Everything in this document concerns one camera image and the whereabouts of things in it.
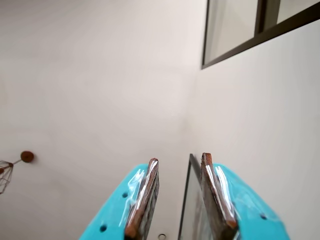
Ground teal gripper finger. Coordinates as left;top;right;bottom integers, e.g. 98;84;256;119
79;157;160;240
201;152;291;240

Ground dark framed picture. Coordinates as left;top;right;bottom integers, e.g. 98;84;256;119
177;153;210;240

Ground round wooden ceiling rose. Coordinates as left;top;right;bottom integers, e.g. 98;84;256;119
20;150;35;165

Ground wire cage pendant lamp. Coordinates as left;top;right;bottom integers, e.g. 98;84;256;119
0;159;15;196

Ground dark window frame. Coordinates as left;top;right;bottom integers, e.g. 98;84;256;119
201;0;320;71

